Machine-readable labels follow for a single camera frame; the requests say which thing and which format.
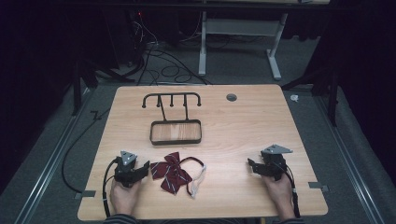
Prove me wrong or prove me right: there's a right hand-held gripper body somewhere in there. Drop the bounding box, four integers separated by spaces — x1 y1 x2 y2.
259 143 294 182

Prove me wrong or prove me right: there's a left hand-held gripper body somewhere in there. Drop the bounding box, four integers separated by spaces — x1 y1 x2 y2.
113 150 140 189

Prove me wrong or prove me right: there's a person's left hand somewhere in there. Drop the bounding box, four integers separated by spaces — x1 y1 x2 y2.
108 178 142 217

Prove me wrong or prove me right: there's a person's right hand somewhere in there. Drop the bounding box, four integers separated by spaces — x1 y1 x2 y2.
262 172 296 221

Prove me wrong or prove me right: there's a dark red striped bow tie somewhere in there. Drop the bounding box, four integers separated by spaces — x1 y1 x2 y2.
149 151 207 200

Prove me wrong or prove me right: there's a black hook rack wooden tray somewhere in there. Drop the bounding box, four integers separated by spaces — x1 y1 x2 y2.
141 91 203 147

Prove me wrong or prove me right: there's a grey tape piece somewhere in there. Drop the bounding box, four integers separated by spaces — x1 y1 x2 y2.
307 181 331 193
73 189 97 201

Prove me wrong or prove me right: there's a black metal stand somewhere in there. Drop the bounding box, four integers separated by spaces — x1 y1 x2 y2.
281 66 341 128
70 58 135 118

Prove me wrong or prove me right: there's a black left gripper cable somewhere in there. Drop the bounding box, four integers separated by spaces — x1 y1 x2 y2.
101 157 121 218

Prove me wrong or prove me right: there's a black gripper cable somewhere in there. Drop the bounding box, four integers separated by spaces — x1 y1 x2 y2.
101 157 121 218
279 162 302 219

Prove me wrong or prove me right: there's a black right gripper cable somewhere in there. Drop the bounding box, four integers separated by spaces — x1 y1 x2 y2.
279 162 302 219

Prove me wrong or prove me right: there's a black cable on floor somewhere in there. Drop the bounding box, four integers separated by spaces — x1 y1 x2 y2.
61 106 112 194

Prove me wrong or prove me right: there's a metal floor rail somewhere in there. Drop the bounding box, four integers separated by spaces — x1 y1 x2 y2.
13 87 95 224
312 92 388 224

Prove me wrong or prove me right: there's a bundle of floor cables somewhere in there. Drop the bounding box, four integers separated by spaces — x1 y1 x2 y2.
126 12 213 87

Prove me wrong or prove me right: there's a white desk frame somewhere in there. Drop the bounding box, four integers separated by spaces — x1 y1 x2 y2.
198 10 290 81

